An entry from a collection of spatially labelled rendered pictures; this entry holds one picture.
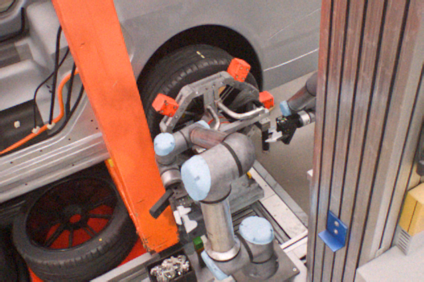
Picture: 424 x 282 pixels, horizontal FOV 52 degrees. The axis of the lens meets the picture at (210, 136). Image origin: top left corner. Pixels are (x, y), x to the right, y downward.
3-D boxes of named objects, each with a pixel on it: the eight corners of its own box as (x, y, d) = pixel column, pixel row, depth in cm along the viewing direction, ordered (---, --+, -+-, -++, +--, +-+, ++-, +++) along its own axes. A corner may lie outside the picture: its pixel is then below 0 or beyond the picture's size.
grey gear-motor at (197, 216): (184, 204, 289) (175, 167, 266) (213, 250, 259) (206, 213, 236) (159, 216, 284) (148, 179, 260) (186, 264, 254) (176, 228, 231)
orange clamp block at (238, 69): (235, 75, 222) (243, 59, 218) (243, 83, 216) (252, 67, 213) (225, 73, 217) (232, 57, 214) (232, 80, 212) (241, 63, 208)
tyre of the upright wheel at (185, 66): (258, 59, 255) (163, 27, 214) (281, 78, 239) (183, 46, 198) (209, 151, 279) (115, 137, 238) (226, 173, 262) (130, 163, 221)
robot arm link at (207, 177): (254, 268, 153) (241, 155, 119) (219, 291, 148) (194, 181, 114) (235, 245, 162) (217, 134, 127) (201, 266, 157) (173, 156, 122)
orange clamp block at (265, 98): (252, 106, 240) (266, 100, 242) (260, 113, 234) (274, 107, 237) (252, 95, 235) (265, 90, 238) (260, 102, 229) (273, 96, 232)
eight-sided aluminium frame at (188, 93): (256, 138, 254) (250, 59, 219) (262, 145, 250) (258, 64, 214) (172, 177, 239) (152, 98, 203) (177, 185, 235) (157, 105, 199)
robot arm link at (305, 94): (322, 93, 168) (283, 122, 216) (346, 85, 170) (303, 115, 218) (311, 66, 170) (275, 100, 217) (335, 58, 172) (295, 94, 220)
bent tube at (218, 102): (244, 93, 222) (243, 76, 215) (265, 112, 208) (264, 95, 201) (214, 106, 217) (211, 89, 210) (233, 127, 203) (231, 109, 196)
